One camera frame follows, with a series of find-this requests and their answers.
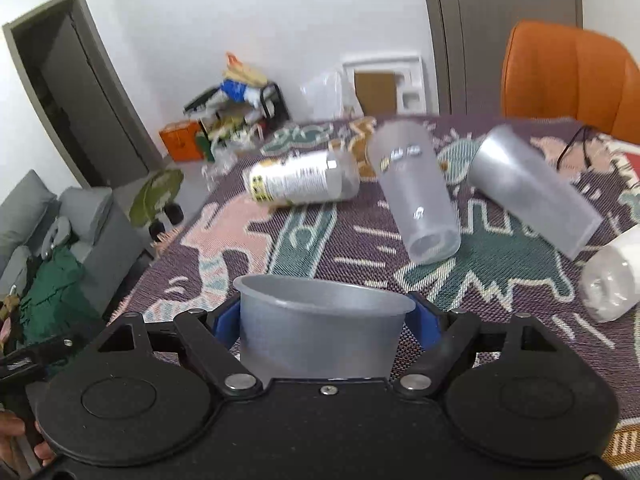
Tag white foam packaging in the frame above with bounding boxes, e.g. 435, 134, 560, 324
342, 53, 427, 117

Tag frosted tall plastic cup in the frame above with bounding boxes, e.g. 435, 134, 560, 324
367, 121, 462, 265
466, 125, 605, 260

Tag dark green cloth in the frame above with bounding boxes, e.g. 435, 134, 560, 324
20, 247, 103, 348

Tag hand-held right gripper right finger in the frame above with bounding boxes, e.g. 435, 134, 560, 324
391, 292, 552, 399

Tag black cable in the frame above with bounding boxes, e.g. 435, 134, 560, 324
554, 125, 602, 171

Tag clear plastic bag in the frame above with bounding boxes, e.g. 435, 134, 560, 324
300, 71, 365, 122

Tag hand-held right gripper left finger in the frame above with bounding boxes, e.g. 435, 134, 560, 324
98, 296, 263, 396

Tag orange box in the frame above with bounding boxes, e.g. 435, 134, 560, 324
159, 121, 207, 163

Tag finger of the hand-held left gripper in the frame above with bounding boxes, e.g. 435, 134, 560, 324
0, 336, 76, 379

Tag green fan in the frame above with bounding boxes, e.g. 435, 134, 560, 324
129, 168, 185, 226

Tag grey cabinet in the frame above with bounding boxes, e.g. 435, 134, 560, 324
419, 0, 585, 117

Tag pile of household clutter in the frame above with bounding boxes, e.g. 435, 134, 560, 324
183, 52, 291, 161

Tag grey door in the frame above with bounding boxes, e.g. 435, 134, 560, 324
2, 0, 166, 190

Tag printed blanket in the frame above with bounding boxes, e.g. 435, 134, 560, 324
104, 114, 640, 472

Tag translucent grey plastic cup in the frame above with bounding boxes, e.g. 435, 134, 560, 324
233, 274, 416, 381

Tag grey sofa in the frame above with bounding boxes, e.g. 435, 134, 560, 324
0, 170, 135, 317

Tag orange chair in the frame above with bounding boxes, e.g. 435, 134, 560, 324
500, 20, 640, 138

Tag yellow labelled clear cup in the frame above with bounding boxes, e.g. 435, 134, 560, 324
242, 149, 361, 206

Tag person's left hand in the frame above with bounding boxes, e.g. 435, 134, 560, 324
0, 409, 57, 469

